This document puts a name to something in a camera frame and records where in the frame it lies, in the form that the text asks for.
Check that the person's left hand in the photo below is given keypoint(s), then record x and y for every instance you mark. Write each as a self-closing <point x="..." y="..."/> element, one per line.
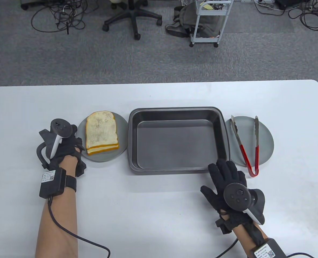
<point x="67" y="149"/>

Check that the person's right hand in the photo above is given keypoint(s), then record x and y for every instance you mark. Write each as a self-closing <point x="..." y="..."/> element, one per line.
<point x="224" y="177"/>

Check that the white toast slice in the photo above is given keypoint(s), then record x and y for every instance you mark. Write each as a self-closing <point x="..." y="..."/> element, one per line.
<point x="102" y="151"/>
<point x="101" y="129"/>

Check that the grey round plate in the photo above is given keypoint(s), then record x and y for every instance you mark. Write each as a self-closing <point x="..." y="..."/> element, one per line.
<point x="122" y="134"/>
<point x="247" y="134"/>

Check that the dark metal baking tray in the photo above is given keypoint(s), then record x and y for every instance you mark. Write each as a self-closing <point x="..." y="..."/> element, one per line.
<point x="175" y="142"/>

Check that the person's left forearm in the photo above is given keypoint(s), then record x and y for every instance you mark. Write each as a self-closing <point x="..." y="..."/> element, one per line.
<point x="57" y="220"/>

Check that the grey white right hand controller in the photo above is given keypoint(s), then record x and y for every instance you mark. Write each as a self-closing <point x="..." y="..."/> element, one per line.
<point x="235" y="194"/>

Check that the grey white hand controller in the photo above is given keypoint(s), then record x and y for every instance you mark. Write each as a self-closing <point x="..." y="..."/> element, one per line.
<point x="235" y="194"/>
<point x="61" y="127"/>

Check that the grey white left hand controller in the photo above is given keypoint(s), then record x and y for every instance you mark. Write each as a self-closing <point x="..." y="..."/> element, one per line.
<point x="61" y="127"/>

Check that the black left wrist sensor box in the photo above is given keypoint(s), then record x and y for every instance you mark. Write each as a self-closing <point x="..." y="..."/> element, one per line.
<point x="54" y="188"/>

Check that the black wrist sensor box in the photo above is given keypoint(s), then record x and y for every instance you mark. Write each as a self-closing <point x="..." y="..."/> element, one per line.
<point x="274" y="247"/>
<point x="54" y="188"/>

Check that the black right wrist sensor box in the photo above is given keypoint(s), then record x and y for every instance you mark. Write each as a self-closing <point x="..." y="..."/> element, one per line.
<point x="274" y="247"/>

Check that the white utility cart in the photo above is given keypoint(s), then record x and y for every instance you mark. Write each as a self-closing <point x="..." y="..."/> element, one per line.
<point x="204" y="40"/>

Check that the black office chair base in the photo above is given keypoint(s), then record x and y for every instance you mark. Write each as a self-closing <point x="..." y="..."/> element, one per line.
<point x="134" y="18"/>

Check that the grey backpack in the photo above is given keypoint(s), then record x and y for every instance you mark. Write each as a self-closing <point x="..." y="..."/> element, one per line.
<point x="185" y="16"/>

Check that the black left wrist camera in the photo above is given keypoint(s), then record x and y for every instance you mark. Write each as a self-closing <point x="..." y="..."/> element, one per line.
<point x="81" y="164"/>

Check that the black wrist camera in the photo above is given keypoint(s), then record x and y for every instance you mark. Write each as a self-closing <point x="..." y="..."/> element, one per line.
<point x="81" y="164"/>
<point x="223" y="225"/>

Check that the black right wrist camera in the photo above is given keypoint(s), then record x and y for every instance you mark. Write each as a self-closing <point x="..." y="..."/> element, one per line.
<point x="223" y="225"/>

